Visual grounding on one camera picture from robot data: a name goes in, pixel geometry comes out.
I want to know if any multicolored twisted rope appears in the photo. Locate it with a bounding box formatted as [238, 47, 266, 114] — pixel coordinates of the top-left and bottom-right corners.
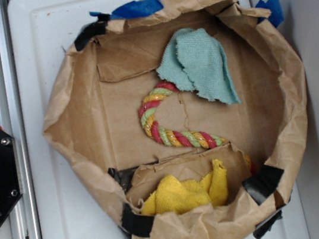
[134, 70, 258, 191]

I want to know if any brown paper bag bin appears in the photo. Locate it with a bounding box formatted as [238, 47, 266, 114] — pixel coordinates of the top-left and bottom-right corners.
[43, 0, 308, 239]

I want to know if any teal cloth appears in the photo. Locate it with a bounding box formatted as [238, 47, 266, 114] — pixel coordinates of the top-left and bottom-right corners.
[156, 28, 241, 105]

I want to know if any yellow cloth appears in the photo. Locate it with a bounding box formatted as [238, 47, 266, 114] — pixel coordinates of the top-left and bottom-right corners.
[141, 159, 229, 215]

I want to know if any blue tape top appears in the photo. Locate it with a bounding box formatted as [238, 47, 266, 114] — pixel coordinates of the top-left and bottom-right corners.
[90, 0, 164, 20]

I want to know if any blue tape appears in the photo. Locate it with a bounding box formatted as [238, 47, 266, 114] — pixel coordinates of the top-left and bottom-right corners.
[90, 0, 164, 20]
[255, 0, 285, 28]

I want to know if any white tray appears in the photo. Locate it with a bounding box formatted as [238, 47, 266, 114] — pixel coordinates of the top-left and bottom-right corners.
[4, 0, 311, 239]

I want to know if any blue tape right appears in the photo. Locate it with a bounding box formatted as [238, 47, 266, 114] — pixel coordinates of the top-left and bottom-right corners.
[255, 0, 285, 28]

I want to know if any aluminium rail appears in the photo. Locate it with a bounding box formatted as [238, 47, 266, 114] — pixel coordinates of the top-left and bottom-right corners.
[0, 0, 42, 239]

